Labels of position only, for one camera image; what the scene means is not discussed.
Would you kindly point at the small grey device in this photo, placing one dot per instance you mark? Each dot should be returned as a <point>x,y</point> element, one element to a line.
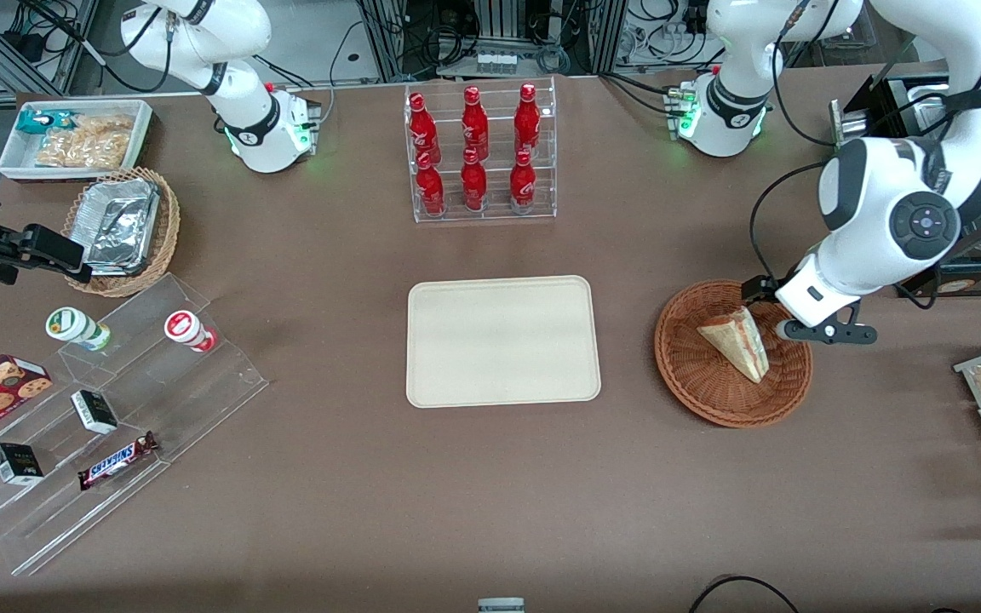
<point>501,605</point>

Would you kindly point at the light wicker basket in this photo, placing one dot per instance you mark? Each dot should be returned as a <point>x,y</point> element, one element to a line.
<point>165,230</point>

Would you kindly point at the small black box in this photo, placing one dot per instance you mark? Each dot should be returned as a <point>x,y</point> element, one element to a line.
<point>16,464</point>
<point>94,411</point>

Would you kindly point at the teal snack packet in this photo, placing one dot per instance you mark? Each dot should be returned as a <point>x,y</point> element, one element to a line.
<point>35,122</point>

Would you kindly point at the Snickers chocolate bar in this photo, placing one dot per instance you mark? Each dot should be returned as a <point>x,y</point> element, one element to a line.
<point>116,460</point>

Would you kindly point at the aluminium frame rack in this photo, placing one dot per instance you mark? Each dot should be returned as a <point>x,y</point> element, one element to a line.
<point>499,25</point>

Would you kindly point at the white rectangular bin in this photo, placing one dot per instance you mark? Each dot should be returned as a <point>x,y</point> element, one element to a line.
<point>14,157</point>

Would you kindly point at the triangular sandwich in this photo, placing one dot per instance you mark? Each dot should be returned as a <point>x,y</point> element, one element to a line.
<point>742,345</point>

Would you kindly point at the brown wicker basket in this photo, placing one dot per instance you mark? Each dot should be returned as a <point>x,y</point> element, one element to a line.
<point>695,383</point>

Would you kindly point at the clear acrylic bottle rack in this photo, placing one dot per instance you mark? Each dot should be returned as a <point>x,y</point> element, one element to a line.
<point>499,213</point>

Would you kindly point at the clear bag of crackers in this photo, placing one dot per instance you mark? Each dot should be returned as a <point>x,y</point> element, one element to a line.
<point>86,145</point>

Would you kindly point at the aluminium foil container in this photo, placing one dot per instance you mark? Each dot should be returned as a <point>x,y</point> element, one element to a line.
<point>120,226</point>

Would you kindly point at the red lid drink cup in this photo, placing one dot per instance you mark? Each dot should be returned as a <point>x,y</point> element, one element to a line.
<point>184,328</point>

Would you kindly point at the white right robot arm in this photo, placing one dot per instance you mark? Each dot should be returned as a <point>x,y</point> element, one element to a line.
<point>243,128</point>

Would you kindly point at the clear acrylic stepped display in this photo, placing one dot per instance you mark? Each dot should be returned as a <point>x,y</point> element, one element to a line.
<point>158,400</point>

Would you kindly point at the green lid drink cup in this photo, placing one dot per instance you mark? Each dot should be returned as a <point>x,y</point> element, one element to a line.
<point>73,326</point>

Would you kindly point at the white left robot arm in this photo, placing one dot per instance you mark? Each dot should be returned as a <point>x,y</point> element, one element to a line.
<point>882,196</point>

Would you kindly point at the black food warmer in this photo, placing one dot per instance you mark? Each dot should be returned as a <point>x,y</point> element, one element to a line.
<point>882,102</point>

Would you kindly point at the beige plastic tray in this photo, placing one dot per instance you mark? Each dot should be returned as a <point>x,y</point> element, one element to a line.
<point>503,340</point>

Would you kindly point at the red soda bottle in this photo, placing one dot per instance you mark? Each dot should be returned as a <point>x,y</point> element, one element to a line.
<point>430,189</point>
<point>527,119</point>
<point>473,183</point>
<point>523,183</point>
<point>474,123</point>
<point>421,128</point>

